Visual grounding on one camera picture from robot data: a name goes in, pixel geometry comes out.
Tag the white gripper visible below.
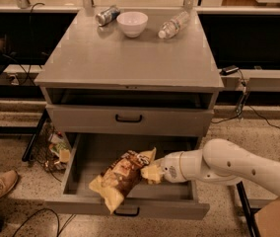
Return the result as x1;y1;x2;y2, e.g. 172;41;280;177
141;152;183;185

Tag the brown sea salt chip bag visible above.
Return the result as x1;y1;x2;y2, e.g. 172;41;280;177
89;148;156;213

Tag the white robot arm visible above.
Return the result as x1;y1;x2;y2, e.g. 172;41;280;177
141;139;280;197

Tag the open grey middle drawer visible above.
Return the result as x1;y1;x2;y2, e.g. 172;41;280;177
46;133;210;220

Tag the closed grey upper drawer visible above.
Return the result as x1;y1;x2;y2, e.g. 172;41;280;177
46;105;213;137

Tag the grey drawer cabinet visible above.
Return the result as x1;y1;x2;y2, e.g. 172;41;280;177
35;9;223;150

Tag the black metal stand leg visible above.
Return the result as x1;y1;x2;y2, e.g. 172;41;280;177
237;182;260;237

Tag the black power adapter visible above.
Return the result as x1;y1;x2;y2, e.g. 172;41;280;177
220;65;239;76

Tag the cardboard box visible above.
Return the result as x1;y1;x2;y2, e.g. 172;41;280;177
254;198;280;237

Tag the clear plastic water bottle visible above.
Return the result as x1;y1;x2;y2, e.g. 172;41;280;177
158;11;190;40

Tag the white bowl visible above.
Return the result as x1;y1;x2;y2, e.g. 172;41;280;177
116;11;148;38

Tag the silver soda can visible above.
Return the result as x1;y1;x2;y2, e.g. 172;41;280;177
95;6;120;27

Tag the black wire basket with trash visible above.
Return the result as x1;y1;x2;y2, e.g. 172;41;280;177
32;122;70;173

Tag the black cable right floor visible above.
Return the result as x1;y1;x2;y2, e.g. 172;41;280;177
210;69;280;130

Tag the black floor cable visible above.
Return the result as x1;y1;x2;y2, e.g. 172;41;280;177
11;207;77;237

